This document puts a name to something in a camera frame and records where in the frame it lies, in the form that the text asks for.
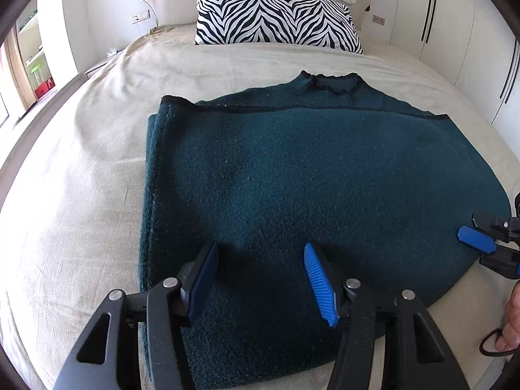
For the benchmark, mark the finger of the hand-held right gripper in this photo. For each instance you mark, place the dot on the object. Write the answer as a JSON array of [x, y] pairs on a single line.
[[503, 264], [477, 239]]

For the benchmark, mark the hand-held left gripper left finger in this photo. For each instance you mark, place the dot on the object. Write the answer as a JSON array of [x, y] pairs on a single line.
[[205, 284]]

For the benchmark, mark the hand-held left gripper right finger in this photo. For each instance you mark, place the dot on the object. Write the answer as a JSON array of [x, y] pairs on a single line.
[[321, 288]]

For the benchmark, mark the dark green knit sweater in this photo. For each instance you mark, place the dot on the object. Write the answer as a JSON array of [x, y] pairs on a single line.
[[304, 170]]

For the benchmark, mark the person's right hand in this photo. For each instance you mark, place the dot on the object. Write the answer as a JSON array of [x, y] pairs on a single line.
[[512, 325]]

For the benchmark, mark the bed with beige sheet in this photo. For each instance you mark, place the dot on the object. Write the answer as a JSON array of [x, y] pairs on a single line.
[[81, 211]]

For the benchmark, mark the white wardrobe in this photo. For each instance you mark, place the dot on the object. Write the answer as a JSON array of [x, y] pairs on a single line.
[[467, 28]]

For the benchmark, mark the white nightstand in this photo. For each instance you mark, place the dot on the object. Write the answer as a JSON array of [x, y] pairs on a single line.
[[97, 67]]

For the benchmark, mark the red box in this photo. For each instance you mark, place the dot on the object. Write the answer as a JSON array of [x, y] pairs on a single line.
[[44, 88]]

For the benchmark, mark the zebra print pillow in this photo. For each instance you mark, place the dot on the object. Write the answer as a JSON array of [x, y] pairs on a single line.
[[276, 20]]

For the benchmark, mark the beige curtain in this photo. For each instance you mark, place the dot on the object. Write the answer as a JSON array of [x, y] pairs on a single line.
[[20, 69]]

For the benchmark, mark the white shelf unit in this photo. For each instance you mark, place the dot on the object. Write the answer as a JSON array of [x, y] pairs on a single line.
[[38, 40]]

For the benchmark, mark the beige wall socket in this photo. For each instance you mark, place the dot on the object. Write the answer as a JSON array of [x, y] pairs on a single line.
[[379, 19]]

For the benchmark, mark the white wall socket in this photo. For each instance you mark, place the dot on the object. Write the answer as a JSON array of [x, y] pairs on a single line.
[[141, 17]]

